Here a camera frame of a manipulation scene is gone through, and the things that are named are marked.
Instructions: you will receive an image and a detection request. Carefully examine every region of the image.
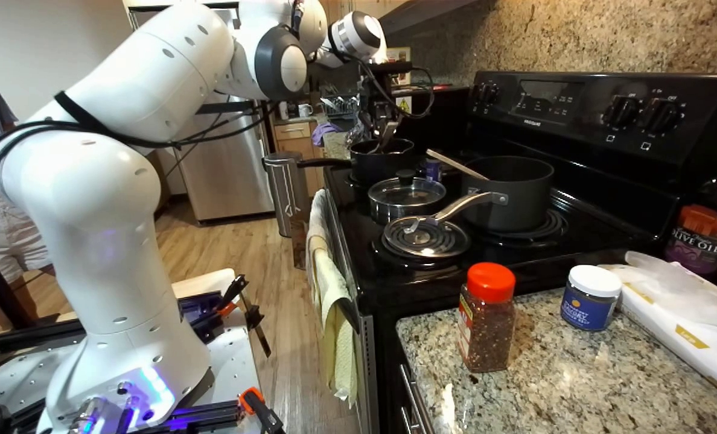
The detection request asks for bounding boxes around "thin wooden utensil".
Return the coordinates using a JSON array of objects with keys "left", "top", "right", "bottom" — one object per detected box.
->
[{"left": 424, "top": 147, "right": 492, "bottom": 183}]

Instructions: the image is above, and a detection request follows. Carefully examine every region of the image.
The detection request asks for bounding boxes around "dark olive oil bottle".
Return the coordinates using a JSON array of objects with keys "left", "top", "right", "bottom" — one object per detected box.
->
[{"left": 664, "top": 159, "right": 717, "bottom": 282}]

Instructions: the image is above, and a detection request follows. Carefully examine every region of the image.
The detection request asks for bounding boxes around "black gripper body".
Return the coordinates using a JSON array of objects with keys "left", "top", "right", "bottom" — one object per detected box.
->
[{"left": 358, "top": 65, "right": 414, "bottom": 130}]

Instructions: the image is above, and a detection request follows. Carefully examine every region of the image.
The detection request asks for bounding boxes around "stainless steel appliance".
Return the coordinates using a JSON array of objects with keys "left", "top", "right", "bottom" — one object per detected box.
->
[{"left": 160, "top": 93, "right": 277, "bottom": 224}]

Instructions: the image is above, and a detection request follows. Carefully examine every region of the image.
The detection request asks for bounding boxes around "white plastic package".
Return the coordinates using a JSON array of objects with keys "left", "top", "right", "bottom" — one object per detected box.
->
[{"left": 605, "top": 248, "right": 717, "bottom": 408}]

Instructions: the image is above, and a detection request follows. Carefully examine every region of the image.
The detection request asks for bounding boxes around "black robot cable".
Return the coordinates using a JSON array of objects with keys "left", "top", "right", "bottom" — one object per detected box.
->
[{"left": 0, "top": 89, "right": 282, "bottom": 201}]

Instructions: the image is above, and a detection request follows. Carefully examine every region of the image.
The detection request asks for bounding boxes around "black electric stove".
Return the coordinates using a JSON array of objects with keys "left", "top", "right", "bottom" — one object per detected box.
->
[{"left": 318, "top": 70, "right": 717, "bottom": 434}]

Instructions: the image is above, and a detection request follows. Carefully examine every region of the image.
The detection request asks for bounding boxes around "orange black clamp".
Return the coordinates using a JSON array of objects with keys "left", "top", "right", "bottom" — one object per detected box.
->
[{"left": 234, "top": 385, "right": 288, "bottom": 434}]

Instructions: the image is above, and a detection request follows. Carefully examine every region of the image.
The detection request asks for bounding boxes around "small black pot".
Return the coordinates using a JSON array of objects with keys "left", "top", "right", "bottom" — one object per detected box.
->
[{"left": 294, "top": 136, "right": 419, "bottom": 188}]

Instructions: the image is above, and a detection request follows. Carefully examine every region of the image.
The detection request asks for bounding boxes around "robot base platform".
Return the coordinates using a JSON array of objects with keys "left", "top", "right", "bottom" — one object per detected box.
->
[{"left": 0, "top": 266, "right": 288, "bottom": 434}]

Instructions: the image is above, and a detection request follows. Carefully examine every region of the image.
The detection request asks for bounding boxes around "dark saucepan with steel handle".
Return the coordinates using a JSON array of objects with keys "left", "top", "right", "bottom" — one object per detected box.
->
[{"left": 403, "top": 151, "right": 558, "bottom": 235}]

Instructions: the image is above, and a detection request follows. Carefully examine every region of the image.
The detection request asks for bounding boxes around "red lid spice jar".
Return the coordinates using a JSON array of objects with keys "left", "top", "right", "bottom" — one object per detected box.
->
[{"left": 453, "top": 260, "right": 518, "bottom": 373}]

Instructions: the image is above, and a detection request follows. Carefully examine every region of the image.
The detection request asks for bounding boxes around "yellow dish towel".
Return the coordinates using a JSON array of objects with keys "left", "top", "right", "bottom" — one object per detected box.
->
[{"left": 304, "top": 188, "right": 364, "bottom": 405}]

